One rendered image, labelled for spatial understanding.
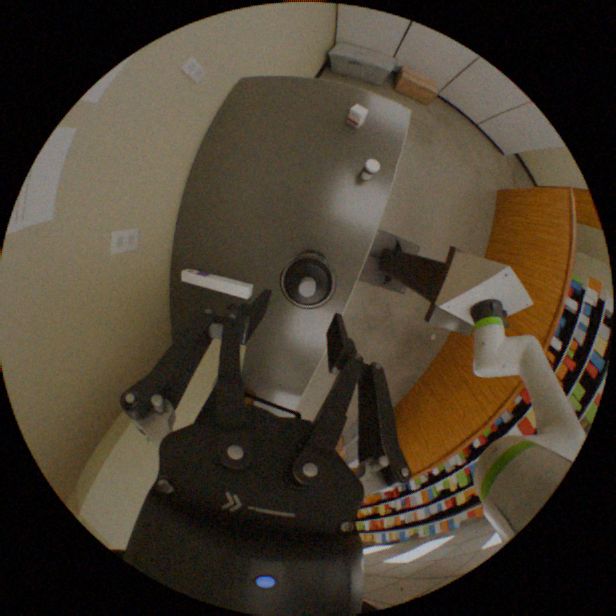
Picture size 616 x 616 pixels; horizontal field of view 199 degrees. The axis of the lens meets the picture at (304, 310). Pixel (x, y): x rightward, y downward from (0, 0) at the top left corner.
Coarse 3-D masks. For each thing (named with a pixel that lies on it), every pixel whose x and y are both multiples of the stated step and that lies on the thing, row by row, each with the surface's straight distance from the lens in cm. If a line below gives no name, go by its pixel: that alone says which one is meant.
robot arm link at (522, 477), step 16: (544, 448) 32; (512, 464) 30; (528, 464) 28; (544, 464) 27; (560, 464) 26; (496, 480) 31; (512, 480) 28; (528, 480) 26; (544, 480) 24; (560, 480) 23; (496, 496) 29; (512, 496) 26; (528, 496) 24; (544, 496) 22; (496, 512) 28; (512, 512) 25; (528, 512) 23; (496, 528) 28; (512, 528) 24
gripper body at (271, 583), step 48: (192, 432) 8; (288, 432) 8; (192, 480) 7; (240, 480) 7; (288, 480) 7; (336, 480) 8; (144, 528) 6; (192, 528) 5; (240, 528) 6; (288, 528) 7; (336, 528) 8; (192, 576) 5; (240, 576) 5; (288, 576) 5; (336, 576) 6
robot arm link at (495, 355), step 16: (480, 320) 72; (496, 320) 71; (480, 336) 69; (496, 336) 69; (480, 352) 68; (496, 352) 67; (512, 352) 69; (480, 368) 67; (496, 368) 67; (512, 368) 71
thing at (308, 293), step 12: (300, 264) 32; (312, 264) 32; (288, 276) 33; (300, 276) 32; (312, 276) 32; (324, 276) 32; (288, 288) 33; (300, 288) 30; (312, 288) 29; (324, 288) 33; (300, 300) 33; (312, 300) 33
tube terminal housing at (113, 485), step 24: (216, 360) 52; (240, 360) 72; (192, 384) 47; (192, 408) 43; (120, 432) 47; (96, 456) 56; (120, 456) 43; (144, 456) 41; (96, 480) 45; (120, 480) 42; (144, 480) 40; (96, 504) 46; (120, 504) 42; (96, 528) 47; (120, 528) 43
